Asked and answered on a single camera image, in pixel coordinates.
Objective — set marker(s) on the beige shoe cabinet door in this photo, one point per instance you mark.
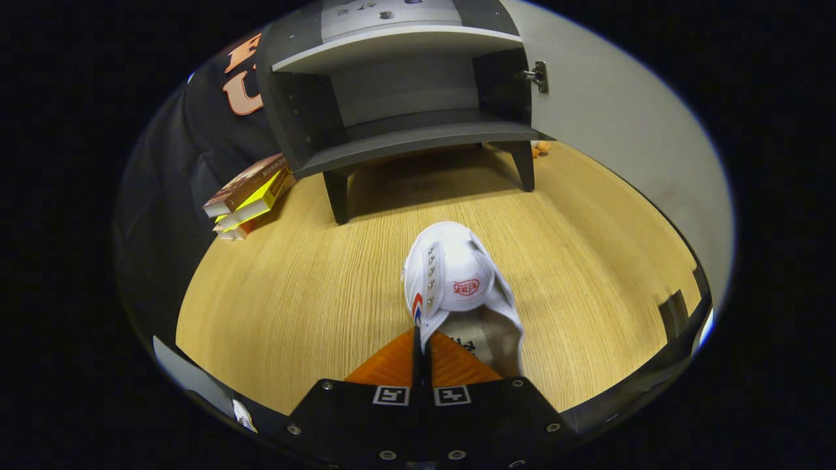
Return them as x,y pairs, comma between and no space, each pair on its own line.
620,130

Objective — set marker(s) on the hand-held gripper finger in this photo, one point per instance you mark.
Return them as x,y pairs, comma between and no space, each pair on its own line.
417,369
428,380

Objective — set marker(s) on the dark grey shoe cabinet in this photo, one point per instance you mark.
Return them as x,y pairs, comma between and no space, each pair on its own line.
405,140

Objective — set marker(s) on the orange book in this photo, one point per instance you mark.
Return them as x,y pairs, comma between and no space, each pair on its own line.
243,230

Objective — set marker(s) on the white canvas shoe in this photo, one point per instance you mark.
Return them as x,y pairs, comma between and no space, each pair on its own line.
457,267

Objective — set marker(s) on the brown book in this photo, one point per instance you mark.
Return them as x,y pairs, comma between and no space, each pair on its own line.
241,186

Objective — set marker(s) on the small orange toy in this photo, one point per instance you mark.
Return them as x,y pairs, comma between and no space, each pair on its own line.
542,147

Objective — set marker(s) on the metal door hinge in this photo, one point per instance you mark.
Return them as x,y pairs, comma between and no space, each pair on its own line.
539,77

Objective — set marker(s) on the yellow book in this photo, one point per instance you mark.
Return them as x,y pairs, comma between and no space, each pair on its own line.
258,203

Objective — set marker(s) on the black backdrop cloth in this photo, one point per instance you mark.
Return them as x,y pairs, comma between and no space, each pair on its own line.
170,196

